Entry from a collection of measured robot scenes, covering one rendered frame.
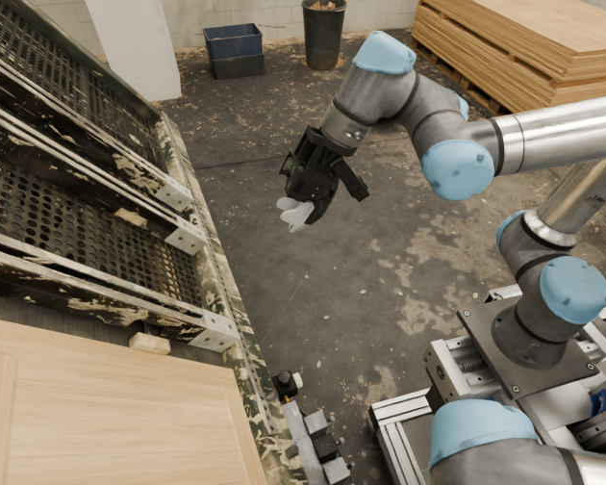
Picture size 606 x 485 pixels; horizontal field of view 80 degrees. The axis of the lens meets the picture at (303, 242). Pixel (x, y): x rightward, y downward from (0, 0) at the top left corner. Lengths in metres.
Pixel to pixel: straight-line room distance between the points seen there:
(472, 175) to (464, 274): 2.04
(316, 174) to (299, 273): 1.72
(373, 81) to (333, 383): 1.62
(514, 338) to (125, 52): 3.96
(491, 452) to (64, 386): 0.59
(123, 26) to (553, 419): 4.07
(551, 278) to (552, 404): 0.36
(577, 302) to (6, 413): 0.91
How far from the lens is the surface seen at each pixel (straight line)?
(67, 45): 1.92
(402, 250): 2.50
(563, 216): 0.87
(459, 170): 0.47
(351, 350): 2.04
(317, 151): 0.59
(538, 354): 0.95
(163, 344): 0.86
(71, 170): 1.05
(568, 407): 1.10
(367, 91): 0.55
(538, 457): 0.33
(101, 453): 0.69
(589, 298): 0.85
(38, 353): 0.71
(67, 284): 0.75
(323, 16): 4.61
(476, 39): 4.54
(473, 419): 0.32
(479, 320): 1.00
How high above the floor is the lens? 1.82
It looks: 48 degrees down
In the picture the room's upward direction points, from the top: straight up
